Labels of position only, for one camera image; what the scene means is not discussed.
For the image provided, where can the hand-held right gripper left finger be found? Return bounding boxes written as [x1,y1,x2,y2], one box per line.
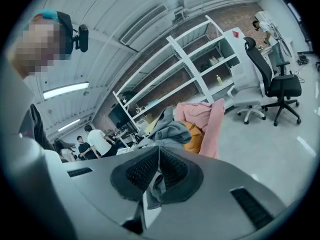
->
[46,145,161,240]

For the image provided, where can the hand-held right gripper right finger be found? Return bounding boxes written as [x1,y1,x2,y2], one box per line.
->
[141,145,289,240]

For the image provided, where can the pink lounge chair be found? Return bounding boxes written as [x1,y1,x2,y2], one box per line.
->
[174,98,226,160]

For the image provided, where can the grey garment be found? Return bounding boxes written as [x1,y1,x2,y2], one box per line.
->
[145,105,193,210]

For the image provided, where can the orange cloth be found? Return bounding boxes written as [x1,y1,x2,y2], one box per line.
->
[183,126,205,155]

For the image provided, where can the long ceiling light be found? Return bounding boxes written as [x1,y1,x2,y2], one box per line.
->
[57,118,81,133]
[42,81,90,100]

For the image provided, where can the black monitor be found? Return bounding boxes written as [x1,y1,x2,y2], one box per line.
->
[108,103,131,129]

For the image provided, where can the person's dark grey shirt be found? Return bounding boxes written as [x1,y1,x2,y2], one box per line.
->
[17,103,55,152]

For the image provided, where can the white office chair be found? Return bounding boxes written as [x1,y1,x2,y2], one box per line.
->
[226,61,267,125]

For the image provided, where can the black high-back office chair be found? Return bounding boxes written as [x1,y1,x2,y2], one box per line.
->
[243,36,303,127]

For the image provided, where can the white metal shelving unit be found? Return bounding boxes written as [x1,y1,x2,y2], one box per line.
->
[112,14,241,145]

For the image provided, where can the white desk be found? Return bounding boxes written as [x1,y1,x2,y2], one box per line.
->
[259,43,276,73]

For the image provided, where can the person's head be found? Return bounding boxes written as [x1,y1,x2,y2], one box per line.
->
[9,8,74,80]

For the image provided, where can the ceiling air vent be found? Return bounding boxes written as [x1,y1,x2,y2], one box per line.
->
[119,4,169,45]

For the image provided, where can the head-mounted black camera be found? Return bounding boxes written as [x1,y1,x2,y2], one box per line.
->
[71,23,90,53]

